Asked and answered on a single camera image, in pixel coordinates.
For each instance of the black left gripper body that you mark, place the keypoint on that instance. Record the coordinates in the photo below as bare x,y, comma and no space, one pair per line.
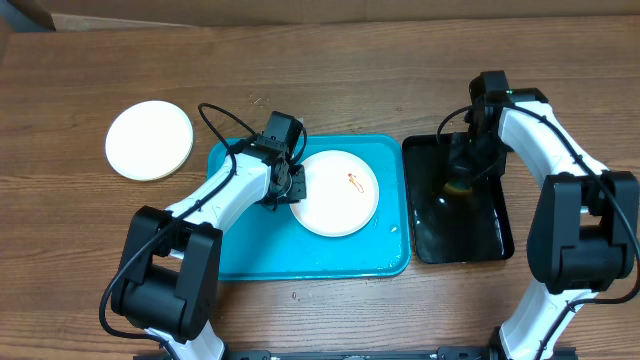
296,189

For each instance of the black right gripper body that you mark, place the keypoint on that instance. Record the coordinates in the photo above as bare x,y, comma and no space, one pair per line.
463,167

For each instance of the green yellow sponge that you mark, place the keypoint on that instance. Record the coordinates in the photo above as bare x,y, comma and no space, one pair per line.
457,188

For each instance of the white plate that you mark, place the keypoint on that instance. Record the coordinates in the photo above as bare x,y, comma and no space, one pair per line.
342,194
149,140

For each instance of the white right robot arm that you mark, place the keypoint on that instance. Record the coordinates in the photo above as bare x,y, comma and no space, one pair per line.
583,236

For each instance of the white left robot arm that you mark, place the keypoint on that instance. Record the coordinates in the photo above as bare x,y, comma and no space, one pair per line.
165,286

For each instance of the blue plastic tray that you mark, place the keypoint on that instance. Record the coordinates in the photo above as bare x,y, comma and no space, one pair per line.
265,245

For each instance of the black water tray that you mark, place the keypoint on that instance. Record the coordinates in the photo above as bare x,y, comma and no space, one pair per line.
447,225

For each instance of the brown cardboard backdrop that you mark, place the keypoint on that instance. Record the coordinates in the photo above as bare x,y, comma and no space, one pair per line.
40,13

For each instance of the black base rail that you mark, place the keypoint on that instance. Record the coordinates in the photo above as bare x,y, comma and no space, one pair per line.
442,353

